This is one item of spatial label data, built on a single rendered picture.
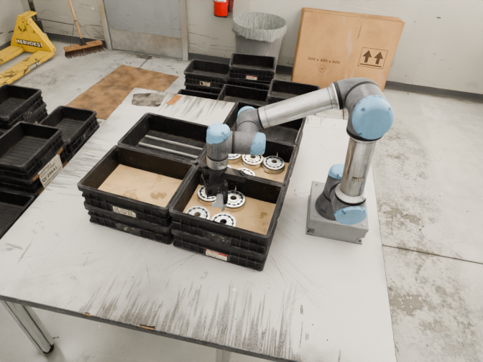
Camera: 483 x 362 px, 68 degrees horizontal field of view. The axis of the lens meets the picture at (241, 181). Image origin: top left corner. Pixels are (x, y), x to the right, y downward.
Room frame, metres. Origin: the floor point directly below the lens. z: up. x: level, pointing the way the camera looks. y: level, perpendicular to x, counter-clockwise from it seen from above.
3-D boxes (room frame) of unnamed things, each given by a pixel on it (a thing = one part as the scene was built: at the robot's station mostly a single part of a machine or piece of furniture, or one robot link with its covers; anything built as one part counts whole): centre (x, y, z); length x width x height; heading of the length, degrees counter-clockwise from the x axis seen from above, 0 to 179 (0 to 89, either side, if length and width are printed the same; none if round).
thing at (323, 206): (1.12, -0.41, 0.85); 0.15 x 0.15 x 0.10
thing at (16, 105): (2.11, 1.68, 0.37); 0.40 x 0.30 x 0.45; 172
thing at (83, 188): (1.10, 0.43, 0.92); 0.40 x 0.30 x 0.02; 77
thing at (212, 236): (1.01, 0.04, 0.87); 0.40 x 0.30 x 0.11; 77
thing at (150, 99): (2.09, 0.67, 0.71); 0.22 x 0.19 x 0.01; 82
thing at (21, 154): (1.66, 1.34, 0.37); 0.40 x 0.30 x 0.45; 172
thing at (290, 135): (1.59, -0.10, 0.87); 0.40 x 0.30 x 0.11; 77
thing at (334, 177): (1.11, -0.41, 0.97); 0.13 x 0.12 x 0.14; 3
